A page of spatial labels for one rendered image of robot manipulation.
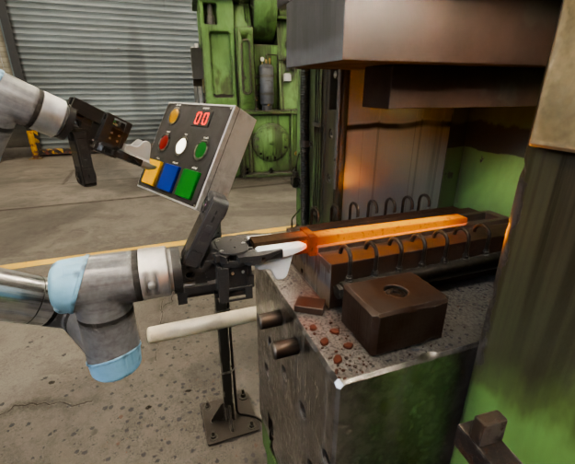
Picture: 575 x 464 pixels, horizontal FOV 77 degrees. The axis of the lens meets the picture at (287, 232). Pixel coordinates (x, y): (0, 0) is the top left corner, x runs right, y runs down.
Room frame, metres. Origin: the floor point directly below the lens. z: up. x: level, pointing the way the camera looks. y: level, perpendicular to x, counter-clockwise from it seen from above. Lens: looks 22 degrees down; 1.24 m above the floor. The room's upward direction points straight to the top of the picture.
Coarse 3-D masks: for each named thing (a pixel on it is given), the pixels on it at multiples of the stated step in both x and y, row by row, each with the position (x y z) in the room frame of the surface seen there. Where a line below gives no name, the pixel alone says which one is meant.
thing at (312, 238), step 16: (384, 224) 0.61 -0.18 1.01; (400, 224) 0.61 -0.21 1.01; (416, 224) 0.61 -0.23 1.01; (432, 224) 0.62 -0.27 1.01; (448, 224) 0.63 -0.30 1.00; (256, 240) 0.52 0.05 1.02; (272, 240) 0.52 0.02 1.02; (288, 240) 0.53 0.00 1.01; (304, 240) 0.54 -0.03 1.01; (320, 240) 0.54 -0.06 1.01; (336, 240) 0.55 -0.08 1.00
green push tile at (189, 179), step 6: (186, 168) 0.94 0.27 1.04; (186, 174) 0.93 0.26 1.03; (192, 174) 0.91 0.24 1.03; (198, 174) 0.90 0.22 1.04; (180, 180) 0.93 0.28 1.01; (186, 180) 0.91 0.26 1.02; (192, 180) 0.90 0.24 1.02; (198, 180) 0.89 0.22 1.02; (180, 186) 0.92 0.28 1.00; (186, 186) 0.90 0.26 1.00; (192, 186) 0.89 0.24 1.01; (180, 192) 0.91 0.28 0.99; (186, 192) 0.89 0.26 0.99; (192, 192) 0.88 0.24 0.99; (186, 198) 0.88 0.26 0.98
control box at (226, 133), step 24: (168, 120) 1.13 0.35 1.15; (192, 120) 1.04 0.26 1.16; (216, 120) 0.97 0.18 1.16; (240, 120) 0.95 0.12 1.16; (168, 144) 1.07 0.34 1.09; (192, 144) 0.99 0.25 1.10; (216, 144) 0.92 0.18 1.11; (240, 144) 0.95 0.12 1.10; (144, 168) 1.10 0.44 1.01; (192, 168) 0.93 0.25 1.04; (216, 168) 0.90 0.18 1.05; (168, 192) 0.95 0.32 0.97
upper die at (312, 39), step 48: (336, 0) 0.50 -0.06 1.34; (384, 0) 0.50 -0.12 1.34; (432, 0) 0.52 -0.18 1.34; (480, 0) 0.55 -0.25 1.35; (528, 0) 0.58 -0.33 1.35; (288, 48) 0.66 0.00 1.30; (336, 48) 0.50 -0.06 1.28; (384, 48) 0.50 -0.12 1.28; (432, 48) 0.53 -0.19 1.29; (480, 48) 0.56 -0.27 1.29; (528, 48) 0.59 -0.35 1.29
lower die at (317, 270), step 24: (384, 216) 0.74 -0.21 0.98; (408, 216) 0.71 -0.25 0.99; (504, 216) 0.68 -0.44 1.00; (360, 240) 0.56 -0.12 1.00; (384, 240) 0.57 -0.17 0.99; (408, 240) 0.58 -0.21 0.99; (432, 240) 0.58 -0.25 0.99; (456, 240) 0.58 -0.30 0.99; (480, 240) 0.58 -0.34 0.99; (312, 264) 0.55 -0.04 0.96; (336, 264) 0.49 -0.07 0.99; (360, 264) 0.50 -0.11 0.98; (384, 264) 0.51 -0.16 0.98; (408, 264) 0.53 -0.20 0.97
